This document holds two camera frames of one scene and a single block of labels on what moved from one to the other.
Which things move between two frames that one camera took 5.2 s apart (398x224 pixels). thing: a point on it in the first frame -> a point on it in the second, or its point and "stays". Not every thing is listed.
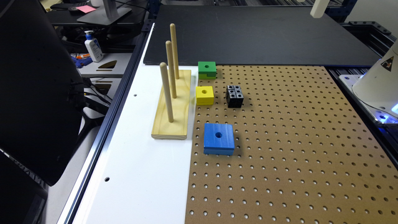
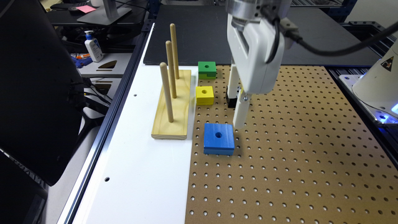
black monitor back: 42,97 stays
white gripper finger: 318,8 -> 257,49
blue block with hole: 219,139 stays
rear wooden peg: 173,41 stays
